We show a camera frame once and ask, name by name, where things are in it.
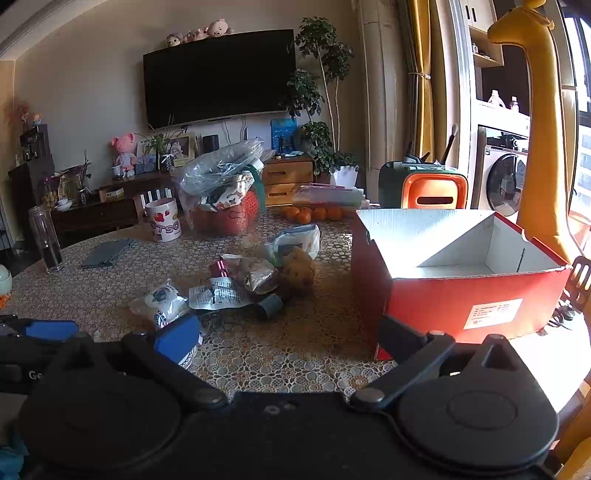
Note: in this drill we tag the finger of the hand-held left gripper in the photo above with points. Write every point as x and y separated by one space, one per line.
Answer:
51 330

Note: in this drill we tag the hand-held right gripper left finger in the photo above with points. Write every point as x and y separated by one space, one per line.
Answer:
178 339

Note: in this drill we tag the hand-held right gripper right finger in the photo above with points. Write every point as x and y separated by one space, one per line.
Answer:
401 339

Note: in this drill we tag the white blue printed packet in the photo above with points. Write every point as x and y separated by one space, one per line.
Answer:
159 300

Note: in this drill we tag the red cardboard box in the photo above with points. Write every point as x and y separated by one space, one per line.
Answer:
443 295

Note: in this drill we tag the white sachet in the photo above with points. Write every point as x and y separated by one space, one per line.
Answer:
219 295

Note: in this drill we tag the dark cylindrical cap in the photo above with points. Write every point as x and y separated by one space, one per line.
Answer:
270 306

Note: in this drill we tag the brown snack packet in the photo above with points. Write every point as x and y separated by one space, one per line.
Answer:
258 274

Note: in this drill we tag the yellow spotted bun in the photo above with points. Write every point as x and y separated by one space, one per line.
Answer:
298 268

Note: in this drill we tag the patterned desktop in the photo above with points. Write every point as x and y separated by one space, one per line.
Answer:
286 350

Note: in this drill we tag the small red wrapper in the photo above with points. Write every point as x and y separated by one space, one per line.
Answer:
218 268

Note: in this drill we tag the clear glass tumbler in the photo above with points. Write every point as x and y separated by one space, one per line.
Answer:
46 240

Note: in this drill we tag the grey folded cloth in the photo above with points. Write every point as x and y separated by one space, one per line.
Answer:
107 254

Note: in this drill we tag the white strawberry print mug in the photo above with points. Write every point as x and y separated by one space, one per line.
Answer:
164 221

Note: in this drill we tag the dark wooden tv console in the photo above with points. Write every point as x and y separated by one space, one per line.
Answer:
101 210

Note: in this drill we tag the red transparent basket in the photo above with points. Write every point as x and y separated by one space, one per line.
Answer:
226 217

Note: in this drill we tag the orange fruit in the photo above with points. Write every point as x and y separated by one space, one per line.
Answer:
304 217
334 213
294 212
286 213
319 213

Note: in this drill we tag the white router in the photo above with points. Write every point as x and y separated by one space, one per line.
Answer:
154 196

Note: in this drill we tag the blue white plastic bag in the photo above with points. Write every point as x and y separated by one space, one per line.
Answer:
295 240

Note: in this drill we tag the dark tall cabinet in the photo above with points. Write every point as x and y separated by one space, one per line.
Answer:
27 184

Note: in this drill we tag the green orange desk organizer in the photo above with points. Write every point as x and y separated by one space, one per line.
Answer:
429 189

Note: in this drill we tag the vase with dry branches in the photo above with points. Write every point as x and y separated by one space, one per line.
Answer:
83 180

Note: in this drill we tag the clear plastic storage box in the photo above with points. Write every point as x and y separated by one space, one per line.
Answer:
330 196

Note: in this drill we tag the white plant pot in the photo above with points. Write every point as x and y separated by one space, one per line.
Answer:
344 177

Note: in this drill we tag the clear crumpled plastic bag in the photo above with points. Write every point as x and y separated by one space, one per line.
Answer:
217 168

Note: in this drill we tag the white washing machine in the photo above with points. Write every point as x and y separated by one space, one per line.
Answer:
501 180

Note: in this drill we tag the pink haired doll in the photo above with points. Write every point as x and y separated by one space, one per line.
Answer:
124 154

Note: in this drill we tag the framed photo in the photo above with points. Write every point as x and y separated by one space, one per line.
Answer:
181 146

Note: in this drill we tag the wooden drawer cabinet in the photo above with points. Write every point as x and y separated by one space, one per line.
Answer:
286 177

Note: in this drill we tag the black cylinder speaker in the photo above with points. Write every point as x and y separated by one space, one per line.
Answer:
210 142

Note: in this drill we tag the blue picture box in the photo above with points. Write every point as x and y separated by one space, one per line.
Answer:
283 134

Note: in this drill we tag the white standing air conditioner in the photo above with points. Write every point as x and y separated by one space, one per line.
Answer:
381 101

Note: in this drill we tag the yellow giraffe toy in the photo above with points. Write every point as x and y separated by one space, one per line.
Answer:
542 138

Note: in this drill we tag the white detergent bottle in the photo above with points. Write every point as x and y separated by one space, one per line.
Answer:
496 99

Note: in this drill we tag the tall green houseplant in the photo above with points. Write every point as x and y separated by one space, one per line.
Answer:
318 92

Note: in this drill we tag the yellow curtain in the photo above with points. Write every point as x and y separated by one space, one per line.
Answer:
419 78

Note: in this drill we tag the black television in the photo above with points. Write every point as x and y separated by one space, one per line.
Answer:
219 78

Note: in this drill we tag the grey hedgehog plush toy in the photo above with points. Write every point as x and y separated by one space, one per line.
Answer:
174 40

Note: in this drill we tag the small pink plush toy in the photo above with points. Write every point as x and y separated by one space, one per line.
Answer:
195 35

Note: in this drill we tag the pink pig plush toy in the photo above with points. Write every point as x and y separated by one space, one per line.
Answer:
218 28

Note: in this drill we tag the wooden wall cabinet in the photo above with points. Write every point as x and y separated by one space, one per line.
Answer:
485 32

